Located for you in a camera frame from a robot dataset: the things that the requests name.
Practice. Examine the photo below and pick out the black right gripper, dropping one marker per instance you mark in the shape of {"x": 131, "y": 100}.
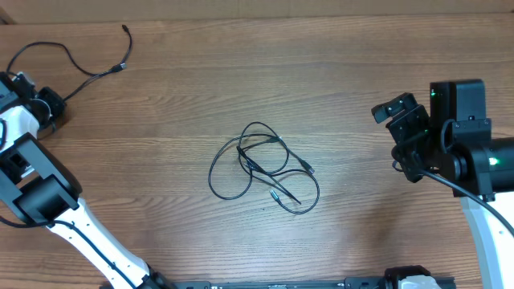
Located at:
{"x": 411, "y": 117}

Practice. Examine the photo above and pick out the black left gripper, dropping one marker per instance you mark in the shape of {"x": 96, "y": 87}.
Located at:
{"x": 58, "y": 101}

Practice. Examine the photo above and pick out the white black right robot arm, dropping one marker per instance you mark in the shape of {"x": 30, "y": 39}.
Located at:
{"x": 451, "y": 142}

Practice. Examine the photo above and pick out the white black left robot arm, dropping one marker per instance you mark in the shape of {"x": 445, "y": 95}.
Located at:
{"x": 41, "y": 192}

